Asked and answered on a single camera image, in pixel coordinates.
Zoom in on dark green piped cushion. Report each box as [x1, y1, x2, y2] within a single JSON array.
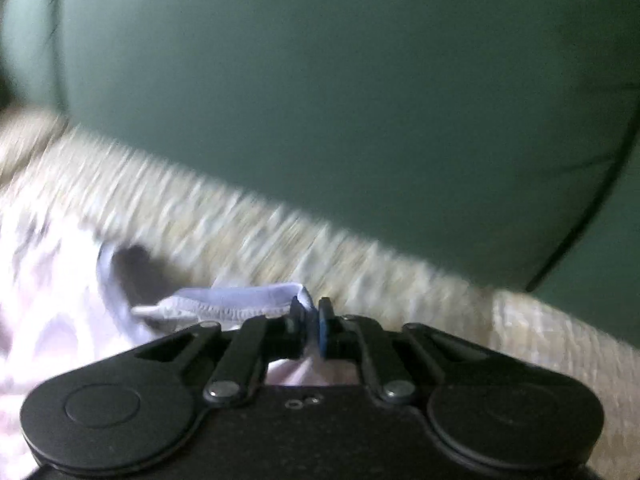
[[59, 0, 640, 294], [524, 144, 640, 352], [0, 0, 69, 112]]

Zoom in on pink tie-dye shirt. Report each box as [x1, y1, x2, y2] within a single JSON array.
[[0, 200, 362, 480]]

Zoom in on beige patterned sofa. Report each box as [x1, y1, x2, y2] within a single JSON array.
[[0, 104, 640, 480]]

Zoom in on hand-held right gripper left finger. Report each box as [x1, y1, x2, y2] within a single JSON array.
[[134, 297, 308, 407]]

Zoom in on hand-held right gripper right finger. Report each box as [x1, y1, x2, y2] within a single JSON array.
[[318, 297, 489, 405]]

